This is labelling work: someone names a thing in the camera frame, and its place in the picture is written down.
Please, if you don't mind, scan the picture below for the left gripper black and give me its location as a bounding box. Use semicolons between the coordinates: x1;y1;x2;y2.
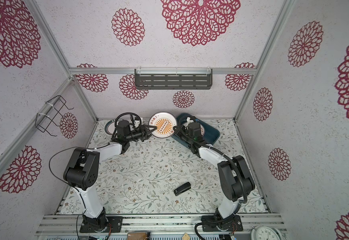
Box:
126;123;157;142

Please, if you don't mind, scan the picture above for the orange sunburst plate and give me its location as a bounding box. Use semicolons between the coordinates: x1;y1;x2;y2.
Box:
148;112;178;139

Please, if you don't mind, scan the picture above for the green red rim plate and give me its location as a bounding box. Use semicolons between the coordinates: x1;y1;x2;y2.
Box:
104;119;116;136

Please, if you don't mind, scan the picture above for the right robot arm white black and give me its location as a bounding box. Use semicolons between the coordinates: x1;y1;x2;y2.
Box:
174;122;255;219

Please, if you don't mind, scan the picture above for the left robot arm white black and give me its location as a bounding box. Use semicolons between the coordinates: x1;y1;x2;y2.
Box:
63;120;157;220

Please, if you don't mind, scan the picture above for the teal plastic bin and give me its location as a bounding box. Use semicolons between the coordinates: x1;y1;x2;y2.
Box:
172;113;220;147

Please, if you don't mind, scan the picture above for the black stapler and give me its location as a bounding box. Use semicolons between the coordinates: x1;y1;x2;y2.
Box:
173;182;191;196

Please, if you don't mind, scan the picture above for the white analog clock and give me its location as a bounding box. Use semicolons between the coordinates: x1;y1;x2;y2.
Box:
250;226;284;240

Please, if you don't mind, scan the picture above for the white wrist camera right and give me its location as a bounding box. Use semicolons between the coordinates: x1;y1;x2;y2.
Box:
184;117;194;128

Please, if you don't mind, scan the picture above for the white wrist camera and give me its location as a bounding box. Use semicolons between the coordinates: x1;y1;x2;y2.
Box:
184;117;194;128
133;118;141;129

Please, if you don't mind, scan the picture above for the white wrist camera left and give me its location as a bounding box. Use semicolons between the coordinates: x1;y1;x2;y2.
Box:
133;118;141;129

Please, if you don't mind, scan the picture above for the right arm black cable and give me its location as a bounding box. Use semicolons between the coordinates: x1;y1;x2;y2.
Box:
174;116;248;240

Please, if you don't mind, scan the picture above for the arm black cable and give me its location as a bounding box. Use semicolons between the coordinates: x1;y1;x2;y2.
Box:
48;112;143;211
174;116;248;240

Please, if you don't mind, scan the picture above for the grey wall shelf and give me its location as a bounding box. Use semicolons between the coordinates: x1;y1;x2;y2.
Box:
134;69;213;90

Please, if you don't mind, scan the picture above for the black wire wall rack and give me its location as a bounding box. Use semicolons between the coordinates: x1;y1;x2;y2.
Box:
34;95;73;137

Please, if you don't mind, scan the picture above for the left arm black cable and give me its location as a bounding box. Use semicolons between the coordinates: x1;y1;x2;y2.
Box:
48;112;143;211

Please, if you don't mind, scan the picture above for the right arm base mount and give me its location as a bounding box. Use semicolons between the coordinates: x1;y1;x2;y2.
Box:
201;215;243;232

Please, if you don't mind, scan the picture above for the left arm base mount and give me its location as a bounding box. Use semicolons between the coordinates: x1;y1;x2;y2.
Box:
79;215;123;234

